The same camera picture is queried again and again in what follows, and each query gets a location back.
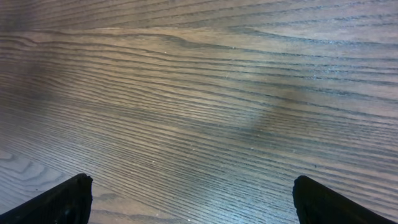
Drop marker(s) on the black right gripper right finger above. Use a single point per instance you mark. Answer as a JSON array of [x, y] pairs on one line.
[[317, 204]]

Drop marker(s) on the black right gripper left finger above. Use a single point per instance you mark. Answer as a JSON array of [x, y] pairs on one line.
[[67, 203]]

